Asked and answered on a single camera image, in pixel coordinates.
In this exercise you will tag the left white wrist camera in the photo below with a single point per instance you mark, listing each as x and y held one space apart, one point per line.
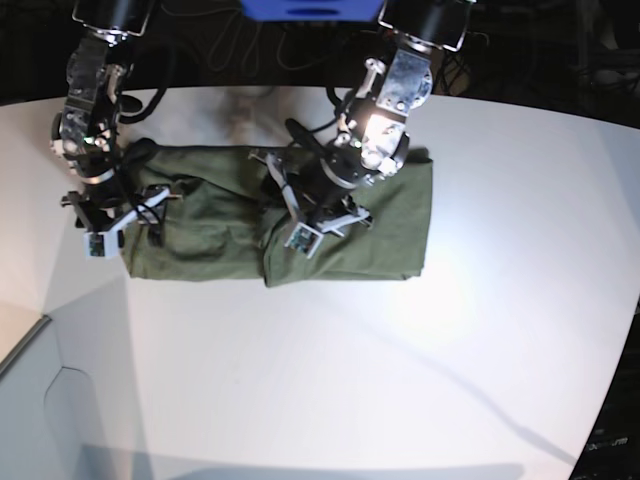
304 239

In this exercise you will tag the olive green t-shirt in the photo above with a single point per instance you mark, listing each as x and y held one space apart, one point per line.
238 213

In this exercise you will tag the blue plastic box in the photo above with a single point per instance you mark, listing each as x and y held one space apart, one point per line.
311 10

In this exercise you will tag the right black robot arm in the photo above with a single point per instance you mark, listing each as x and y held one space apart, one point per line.
85 132

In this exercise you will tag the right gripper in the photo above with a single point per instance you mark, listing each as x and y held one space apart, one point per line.
146 207

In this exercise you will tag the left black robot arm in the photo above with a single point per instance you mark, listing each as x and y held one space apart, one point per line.
371 142

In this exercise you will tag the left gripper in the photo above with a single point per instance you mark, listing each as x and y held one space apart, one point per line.
307 194

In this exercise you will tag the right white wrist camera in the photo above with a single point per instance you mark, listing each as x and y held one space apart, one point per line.
104 244

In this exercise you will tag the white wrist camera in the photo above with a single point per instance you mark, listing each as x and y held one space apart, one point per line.
304 239
104 244

